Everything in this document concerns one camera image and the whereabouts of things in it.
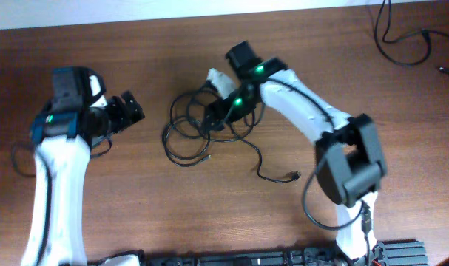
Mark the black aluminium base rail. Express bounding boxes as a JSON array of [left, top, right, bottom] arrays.
[[87, 241, 428, 266]]

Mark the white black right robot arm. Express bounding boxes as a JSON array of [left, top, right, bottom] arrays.
[[200, 41, 387, 265]]

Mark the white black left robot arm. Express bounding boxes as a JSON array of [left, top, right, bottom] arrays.
[[21, 66, 144, 265]]

